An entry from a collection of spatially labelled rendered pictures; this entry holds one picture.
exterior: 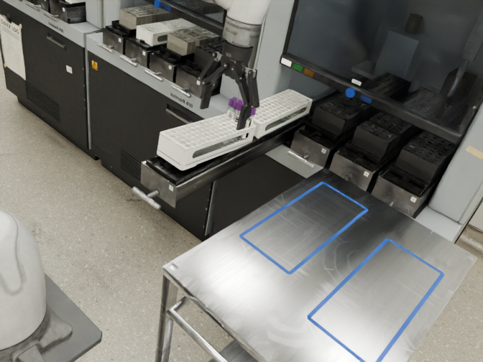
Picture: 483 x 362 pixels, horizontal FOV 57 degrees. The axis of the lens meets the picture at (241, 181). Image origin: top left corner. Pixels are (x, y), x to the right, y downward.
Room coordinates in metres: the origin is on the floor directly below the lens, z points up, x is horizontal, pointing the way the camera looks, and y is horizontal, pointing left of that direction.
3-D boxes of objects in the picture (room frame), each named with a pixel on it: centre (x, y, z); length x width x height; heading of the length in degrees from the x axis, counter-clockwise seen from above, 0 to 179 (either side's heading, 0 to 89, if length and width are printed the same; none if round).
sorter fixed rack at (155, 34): (1.87, 0.43, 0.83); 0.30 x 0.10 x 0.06; 147
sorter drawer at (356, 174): (1.44, -0.50, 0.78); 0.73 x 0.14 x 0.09; 147
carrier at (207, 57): (1.62, 0.23, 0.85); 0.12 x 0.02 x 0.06; 57
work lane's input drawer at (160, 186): (1.17, 0.04, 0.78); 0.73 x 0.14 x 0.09; 147
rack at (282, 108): (1.33, -0.06, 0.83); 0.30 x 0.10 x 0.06; 147
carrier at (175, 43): (1.71, 0.35, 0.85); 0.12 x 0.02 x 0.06; 58
